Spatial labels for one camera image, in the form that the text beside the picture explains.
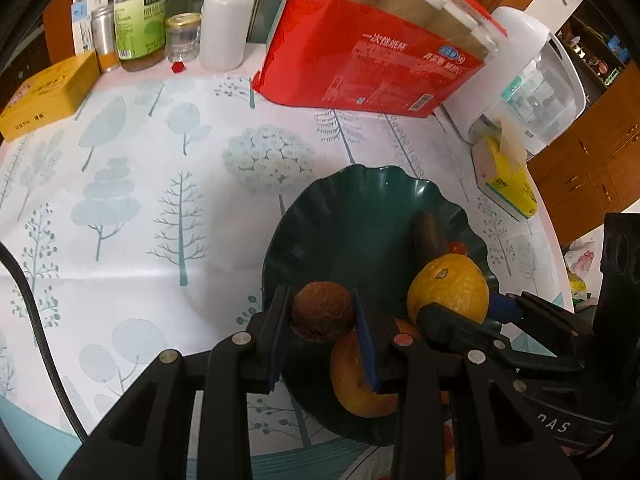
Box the black cable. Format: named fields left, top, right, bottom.
left=0, top=242, right=89, bottom=443

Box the red paper cup package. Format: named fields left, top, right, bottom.
left=253, top=0, right=508, bottom=117

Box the tree pattern tablecloth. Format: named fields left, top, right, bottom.
left=1, top=46, right=570, bottom=430

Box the wooden cabinet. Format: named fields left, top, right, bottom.
left=528, top=62, right=640, bottom=246

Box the yellow lemon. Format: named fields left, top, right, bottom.
left=407, top=254, right=489, bottom=324

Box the white clear storage box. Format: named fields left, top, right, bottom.
left=442, top=6, right=586, bottom=157

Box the red cherry tomato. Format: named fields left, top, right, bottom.
left=447, top=240, right=468, bottom=256

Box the small metal tin can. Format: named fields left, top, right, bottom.
left=91, top=3, right=119, bottom=74

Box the yellow cardboard box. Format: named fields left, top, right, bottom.
left=0, top=50, right=101, bottom=142

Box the dark overripe banana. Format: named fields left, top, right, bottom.
left=411, top=211, right=448, bottom=268

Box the white plastic squeeze bottle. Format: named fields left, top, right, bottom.
left=200, top=0, right=254, bottom=73

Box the white blue small carton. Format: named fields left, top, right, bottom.
left=70, top=0, right=108, bottom=55

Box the dark green wavy plate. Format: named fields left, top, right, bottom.
left=262, top=165, right=499, bottom=446

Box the green label glass bottle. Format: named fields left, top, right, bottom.
left=114, top=0, right=166, bottom=72

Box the large red apple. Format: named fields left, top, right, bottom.
left=330, top=318, right=398, bottom=418

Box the small glass jar gold lid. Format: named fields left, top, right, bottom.
left=165, top=12, right=202, bottom=63

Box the teal striped table runner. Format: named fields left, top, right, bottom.
left=62, top=332, right=576, bottom=479

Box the yellow tissue pack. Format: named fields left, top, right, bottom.
left=472, top=117, right=538, bottom=220

